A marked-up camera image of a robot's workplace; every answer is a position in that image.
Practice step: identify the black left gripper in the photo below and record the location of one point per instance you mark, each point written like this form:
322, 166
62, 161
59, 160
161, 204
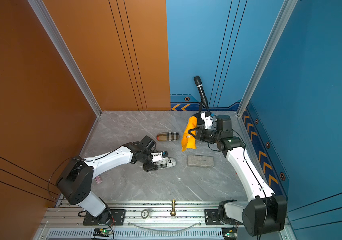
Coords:
151, 167

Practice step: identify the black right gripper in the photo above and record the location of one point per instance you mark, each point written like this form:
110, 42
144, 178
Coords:
201, 134

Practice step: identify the yellow microfibre cloth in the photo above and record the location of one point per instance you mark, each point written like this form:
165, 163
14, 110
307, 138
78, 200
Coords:
189, 141

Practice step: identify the plaid eyeglass pouch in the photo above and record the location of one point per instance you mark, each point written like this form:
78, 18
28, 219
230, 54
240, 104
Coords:
168, 136

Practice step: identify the grey eyeglass case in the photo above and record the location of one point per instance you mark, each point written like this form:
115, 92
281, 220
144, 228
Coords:
200, 161

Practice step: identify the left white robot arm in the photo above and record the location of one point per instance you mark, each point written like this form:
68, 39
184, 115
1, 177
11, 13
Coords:
75, 181

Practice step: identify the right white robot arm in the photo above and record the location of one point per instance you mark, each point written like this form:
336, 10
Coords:
265, 212

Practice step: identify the black microphone stand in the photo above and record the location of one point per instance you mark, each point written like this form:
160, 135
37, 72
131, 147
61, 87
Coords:
198, 115

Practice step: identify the black microphone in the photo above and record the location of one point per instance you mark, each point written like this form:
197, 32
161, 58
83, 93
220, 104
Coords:
199, 85

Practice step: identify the wooden folding fan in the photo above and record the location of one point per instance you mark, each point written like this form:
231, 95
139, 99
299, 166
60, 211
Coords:
98, 180

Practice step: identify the brass chess piece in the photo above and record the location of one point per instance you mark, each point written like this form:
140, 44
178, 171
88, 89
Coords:
173, 211

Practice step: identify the left green circuit board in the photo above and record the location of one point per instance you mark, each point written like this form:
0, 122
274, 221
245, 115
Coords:
102, 233

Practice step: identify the green circuit board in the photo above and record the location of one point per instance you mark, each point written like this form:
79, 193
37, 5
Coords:
229, 233
102, 233

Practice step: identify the right green circuit board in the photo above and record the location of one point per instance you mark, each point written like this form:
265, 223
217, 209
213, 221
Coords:
229, 233

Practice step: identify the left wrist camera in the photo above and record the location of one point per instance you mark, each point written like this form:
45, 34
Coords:
159, 156

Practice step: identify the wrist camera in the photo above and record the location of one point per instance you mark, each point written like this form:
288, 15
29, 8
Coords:
214, 122
159, 156

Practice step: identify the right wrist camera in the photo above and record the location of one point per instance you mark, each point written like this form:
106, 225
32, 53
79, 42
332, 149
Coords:
214, 122

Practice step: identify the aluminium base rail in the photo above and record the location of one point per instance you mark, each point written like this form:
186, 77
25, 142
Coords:
195, 220

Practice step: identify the aluminium corner post right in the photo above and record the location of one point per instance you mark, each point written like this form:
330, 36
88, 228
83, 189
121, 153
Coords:
280, 23

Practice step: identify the aluminium corner post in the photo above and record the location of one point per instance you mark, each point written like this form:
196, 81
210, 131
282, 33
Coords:
280, 23
55, 36

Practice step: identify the aluminium corner post left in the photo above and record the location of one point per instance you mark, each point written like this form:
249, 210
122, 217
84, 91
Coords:
55, 36

